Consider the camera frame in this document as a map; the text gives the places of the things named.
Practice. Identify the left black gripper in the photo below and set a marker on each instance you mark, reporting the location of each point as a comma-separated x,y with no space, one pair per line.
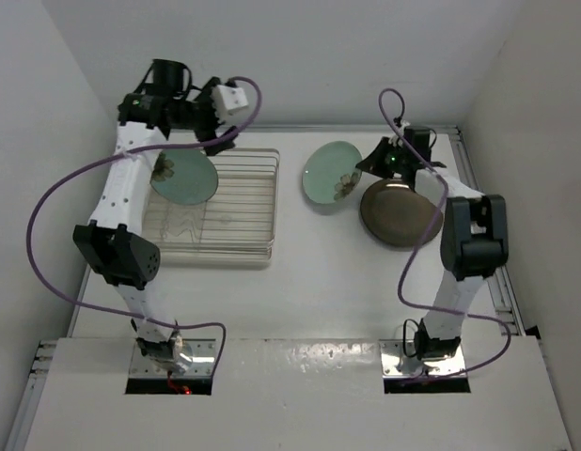
206,97

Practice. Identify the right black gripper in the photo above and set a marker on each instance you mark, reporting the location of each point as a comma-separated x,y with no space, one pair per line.
374,163

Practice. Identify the teal flower plate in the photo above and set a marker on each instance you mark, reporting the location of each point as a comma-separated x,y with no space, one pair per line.
330,173
184,176

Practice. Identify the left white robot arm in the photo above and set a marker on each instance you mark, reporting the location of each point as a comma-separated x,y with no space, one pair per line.
111,241

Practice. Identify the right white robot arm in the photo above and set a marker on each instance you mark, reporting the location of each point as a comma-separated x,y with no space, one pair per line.
439,332

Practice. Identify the brown speckled plate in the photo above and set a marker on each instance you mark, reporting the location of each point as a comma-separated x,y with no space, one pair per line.
394,214

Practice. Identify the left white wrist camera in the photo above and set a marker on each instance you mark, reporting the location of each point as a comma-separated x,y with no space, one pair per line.
229,100

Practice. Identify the wire dish rack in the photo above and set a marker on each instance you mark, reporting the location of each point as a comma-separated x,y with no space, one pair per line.
235,227

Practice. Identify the aluminium frame rail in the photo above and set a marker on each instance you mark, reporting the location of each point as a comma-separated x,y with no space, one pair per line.
479,243

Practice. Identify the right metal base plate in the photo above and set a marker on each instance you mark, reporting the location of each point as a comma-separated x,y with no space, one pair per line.
397,365

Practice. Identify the metal base plate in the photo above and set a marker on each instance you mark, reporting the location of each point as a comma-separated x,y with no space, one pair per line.
195,361
397,365

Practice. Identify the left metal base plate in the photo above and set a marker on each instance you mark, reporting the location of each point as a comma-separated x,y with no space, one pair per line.
195,361

